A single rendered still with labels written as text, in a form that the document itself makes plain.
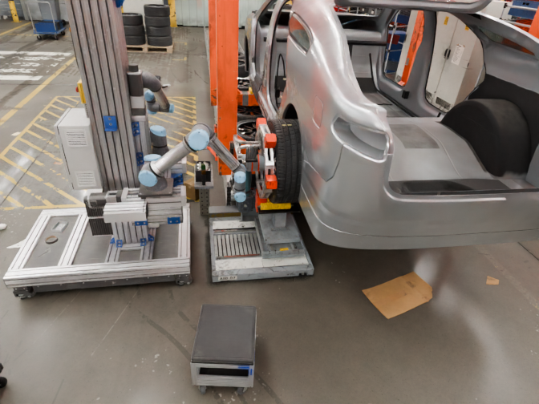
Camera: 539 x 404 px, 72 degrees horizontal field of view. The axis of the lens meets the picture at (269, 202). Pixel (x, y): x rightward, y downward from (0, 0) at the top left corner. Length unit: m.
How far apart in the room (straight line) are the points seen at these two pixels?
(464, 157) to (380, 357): 1.66
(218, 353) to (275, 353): 0.54
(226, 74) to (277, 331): 1.96
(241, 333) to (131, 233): 1.28
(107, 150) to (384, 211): 1.84
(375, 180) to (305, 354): 1.30
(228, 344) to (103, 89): 1.71
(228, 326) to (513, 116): 2.58
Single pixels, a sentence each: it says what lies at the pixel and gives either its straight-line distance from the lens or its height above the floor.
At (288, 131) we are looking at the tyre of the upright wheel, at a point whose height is 1.15.
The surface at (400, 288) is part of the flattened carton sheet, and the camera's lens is 3.27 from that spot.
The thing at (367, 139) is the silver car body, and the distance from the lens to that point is 2.00.
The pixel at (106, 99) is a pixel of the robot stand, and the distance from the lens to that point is 2.63.
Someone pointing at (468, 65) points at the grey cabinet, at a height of 0.99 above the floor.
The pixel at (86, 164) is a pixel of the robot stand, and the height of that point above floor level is 0.96.
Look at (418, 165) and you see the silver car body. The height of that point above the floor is 0.95.
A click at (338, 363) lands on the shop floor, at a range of 2.67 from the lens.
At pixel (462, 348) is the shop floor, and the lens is 3.07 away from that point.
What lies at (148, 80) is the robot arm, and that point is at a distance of 2.88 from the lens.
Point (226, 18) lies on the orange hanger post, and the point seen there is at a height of 1.81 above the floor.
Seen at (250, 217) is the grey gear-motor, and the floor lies 0.09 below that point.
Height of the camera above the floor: 2.16
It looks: 33 degrees down
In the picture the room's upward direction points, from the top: 4 degrees clockwise
